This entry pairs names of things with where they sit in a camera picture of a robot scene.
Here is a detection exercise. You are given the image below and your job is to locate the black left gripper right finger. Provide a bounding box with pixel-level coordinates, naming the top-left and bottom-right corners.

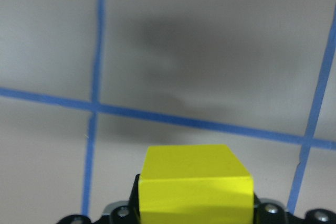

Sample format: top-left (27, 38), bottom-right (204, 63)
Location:
top-left (253, 194), bottom-right (261, 224)

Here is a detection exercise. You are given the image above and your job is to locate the yellow cube block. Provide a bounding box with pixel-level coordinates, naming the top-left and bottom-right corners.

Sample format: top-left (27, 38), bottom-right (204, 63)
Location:
top-left (138, 144), bottom-right (254, 223)

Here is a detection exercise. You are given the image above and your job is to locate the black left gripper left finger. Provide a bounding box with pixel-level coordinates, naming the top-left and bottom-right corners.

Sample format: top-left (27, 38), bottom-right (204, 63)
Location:
top-left (128, 174), bottom-right (141, 220)

